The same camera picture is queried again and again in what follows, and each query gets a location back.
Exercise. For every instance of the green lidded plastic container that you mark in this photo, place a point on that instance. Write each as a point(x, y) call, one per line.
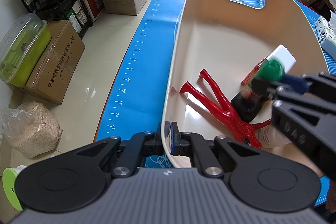
point(21, 48)

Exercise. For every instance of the white tissue box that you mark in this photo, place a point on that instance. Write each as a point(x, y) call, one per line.
point(326, 34)

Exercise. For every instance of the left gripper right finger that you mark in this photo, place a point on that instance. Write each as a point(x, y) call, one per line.
point(197, 149)

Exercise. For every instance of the green white round lid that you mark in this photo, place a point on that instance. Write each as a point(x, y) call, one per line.
point(8, 181)

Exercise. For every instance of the black small object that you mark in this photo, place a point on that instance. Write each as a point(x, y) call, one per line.
point(247, 105)

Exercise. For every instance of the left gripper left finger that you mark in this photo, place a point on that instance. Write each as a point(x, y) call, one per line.
point(131, 154)

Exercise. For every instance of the red glitter box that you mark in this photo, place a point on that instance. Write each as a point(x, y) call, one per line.
point(252, 73)

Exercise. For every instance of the blue silicone table mat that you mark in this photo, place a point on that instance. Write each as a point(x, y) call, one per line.
point(137, 99)

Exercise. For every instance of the floor cardboard box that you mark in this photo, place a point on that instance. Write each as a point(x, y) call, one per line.
point(53, 72)

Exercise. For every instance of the white charger adapter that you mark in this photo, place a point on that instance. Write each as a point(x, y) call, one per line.
point(282, 54)

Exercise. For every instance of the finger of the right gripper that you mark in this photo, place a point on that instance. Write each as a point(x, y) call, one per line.
point(295, 83)

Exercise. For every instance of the plastic bag of grain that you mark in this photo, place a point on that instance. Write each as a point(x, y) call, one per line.
point(31, 128)

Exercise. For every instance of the white pill bottle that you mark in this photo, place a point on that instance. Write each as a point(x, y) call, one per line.
point(270, 137)

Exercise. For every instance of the red plastic figurine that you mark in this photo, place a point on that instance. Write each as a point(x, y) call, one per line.
point(225, 113)

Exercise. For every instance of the beige plastic storage bin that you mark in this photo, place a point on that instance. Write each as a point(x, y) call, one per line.
point(228, 38)

